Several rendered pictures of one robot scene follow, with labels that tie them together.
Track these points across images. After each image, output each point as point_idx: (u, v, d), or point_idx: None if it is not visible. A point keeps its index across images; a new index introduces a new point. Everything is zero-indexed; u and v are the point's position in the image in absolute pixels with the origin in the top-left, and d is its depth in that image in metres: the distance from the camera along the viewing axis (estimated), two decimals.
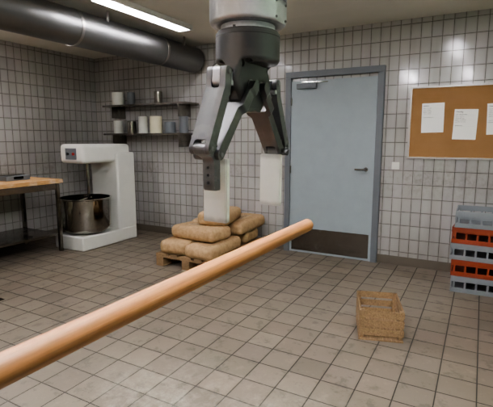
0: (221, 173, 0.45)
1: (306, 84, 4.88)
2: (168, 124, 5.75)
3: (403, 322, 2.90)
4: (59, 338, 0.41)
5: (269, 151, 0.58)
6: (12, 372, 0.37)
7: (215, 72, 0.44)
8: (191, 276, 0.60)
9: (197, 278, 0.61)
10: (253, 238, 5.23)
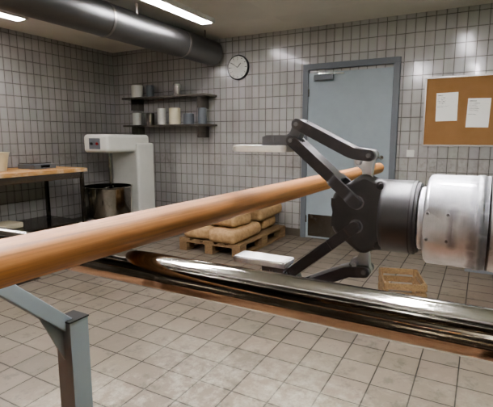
0: (275, 145, 0.49)
1: (323, 75, 5.06)
2: (187, 116, 5.93)
3: (425, 294, 3.08)
4: (280, 187, 0.60)
5: (293, 265, 0.51)
6: (267, 198, 0.55)
7: (370, 148, 0.45)
8: None
9: None
10: (271, 225, 5.41)
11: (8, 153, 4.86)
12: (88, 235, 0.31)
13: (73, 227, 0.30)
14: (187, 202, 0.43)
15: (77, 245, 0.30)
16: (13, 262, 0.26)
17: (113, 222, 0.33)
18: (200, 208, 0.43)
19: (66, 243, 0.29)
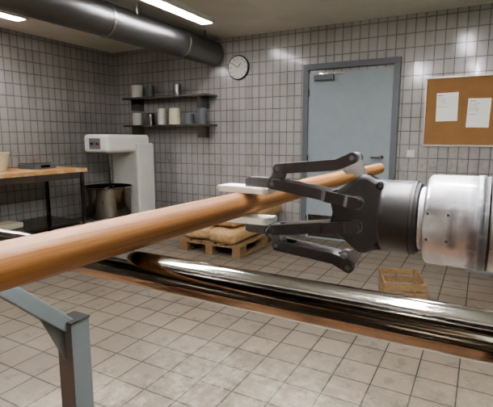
0: (258, 187, 0.51)
1: (324, 76, 5.06)
2: (187, 116, 5.93)
3: (426, 294, 3.08)
4: None
5: (276, 223, 0.51)
6: (267, 199, 0.55)
7: (351, 153, 0.46)
8: (329, 177, 0.78)
9: (332, 179, 0.79)
10: None
11: None
12: (90, 237, 0.31)
13: (76, 228, 0.30)
14: (189, 203, 0.43)
15: (80, 246, 0.30)
16: (15, 264, 0.25)
17: (115, 224, 0.33)
18: (202, 209, 0.43)
19: (69, 245, 0.29)
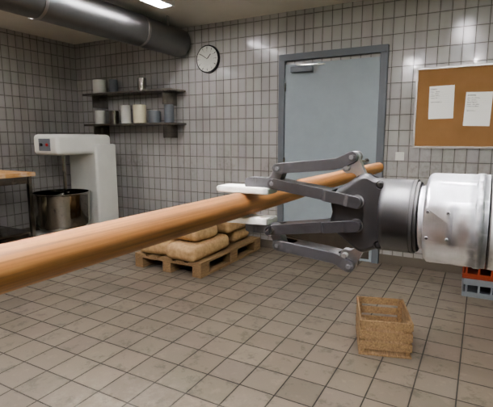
0: (258, 187, 0.51)
1: (301, 67, 4.43)
2: (152, 114, 5.30)
3: (411, 335, 2.45)
4: None
5: (276, 223, 0.51)
6: (267, 199, 0.55)
7: (351, 152, 0.46)
8: (328, 176, 0.79)
9: (332, 178, 0.79)
10: (243, 237, 4.78)
11: None
12: (91, 238, 0.30)
13: (77, 230, 0.30)
14: (189, 203, 0.43)
15: (81, 249, 0.29)
16: (16, 266, 0.25)
17: (115, 225, 0.33)
18: (202, 210, 0.43)
19: (69, 247, 0.29)
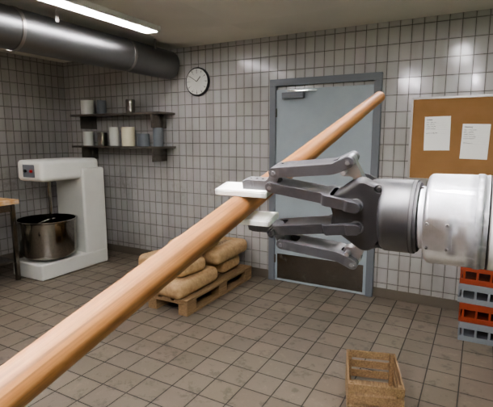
0: (255, 190, 0.50)
1: (292, 93, 4.28)
2: (141, 136, 5.15)
3: (402, 400, 2.30)
4: None
5: (278, 220, 0.52)
6: None
7: (347, 154, 0.44)
8: (327, 136, 0.76)
9: (331, 136, 0.77)
10: (233, 266, 4.63)
11: None
12: (102, 316, 0.32)
13: (86, 312, 0.32)
14: (190, 232, 0.43)
15: (94, 331, 0.31)
16: (39, 377, 0.27)
17: (123, 291, 0.34)
18: (204, 236, 0.43)
19: (83, 335, 0.30)
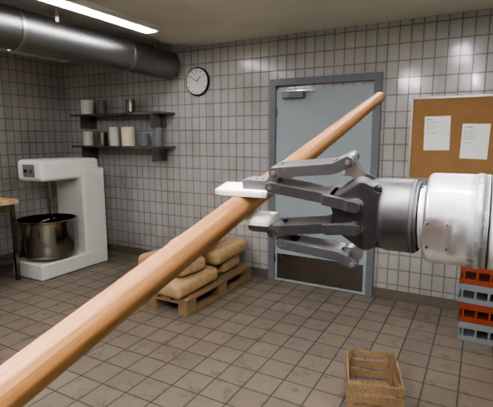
0: (255, 190, 0.50)
1: (292, 93, 4.28)
2: (141, 136, 5.15)
3: (402, 400, 2.30)
4: None
5: (278, 220, 0.52)
6: None
7: (347, 154, 0.44)
8: (327, 136, 0.76)
9: (331, 136, 0.77)
10: (233, 266, 4.63)
11: None
12: (102, 316, 0.32)
13: (86, 312, 0.32)
14: (190, 232, 0.43)
15: (94, 331, 0.31)
16: (38, 376, 0.27)
17: (122, 291, 0.34)
18: (203, 236, 0.43)
19: (83, 334, 0.30)
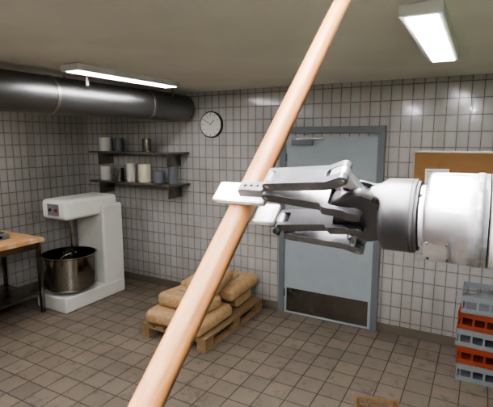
0: (253, 197, 0.50)
1: (302, 140, 4.59)
2: (157, 174, 5.46)
3: None
4: (272, 149, 0.56)
5: (280, 214, 0.52)
6: None
7: (339, 169, 0.42)
8: (315, 58, 0.68)
9: (320, 56, 0.69)
10: None
11: None
12: None
13: None
14: (201, 274, 0.45)
15: None
16: None
17: (161, 374, 0.39)
18: (214, 274, 0.46)
19: None
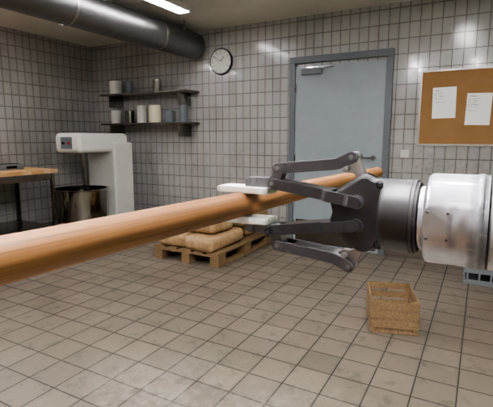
0: (258, 186, 0.51)
1: (311, 69, 4.68)
2: (167, 114, 5.55)
3: (419, 314, 2.70)
4: None
5: (276, 223, 0.51)
6: (267, 199, 0.55)
7: (351, 153, 0.46)
8: (328, 179, 0.79)
9: (331, 182, 0.79)
10: None
11: None
12: (92, 232, 0.30)
13: (77, 224, 0.30)
14: (190, 201, 0.43)
15: (82, 241, 0.29)
16: (17, 258, 0.25)
17: (117, 220, 0.33)
18: (203, 207, 0.43)
19: (70, 240, 0.29)
